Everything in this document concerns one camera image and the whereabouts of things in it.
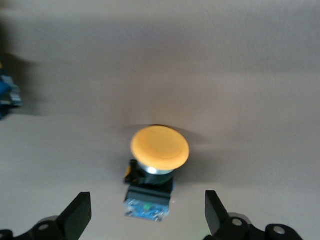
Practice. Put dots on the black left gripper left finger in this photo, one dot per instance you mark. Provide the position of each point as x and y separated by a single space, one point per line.
75 215

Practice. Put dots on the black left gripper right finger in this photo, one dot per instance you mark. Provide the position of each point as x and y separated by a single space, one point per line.
215 215

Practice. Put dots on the yellow mushroom push button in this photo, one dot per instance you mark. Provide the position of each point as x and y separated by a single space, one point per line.
160 147

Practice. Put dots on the green mushroom push button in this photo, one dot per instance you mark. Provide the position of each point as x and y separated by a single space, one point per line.
7 92

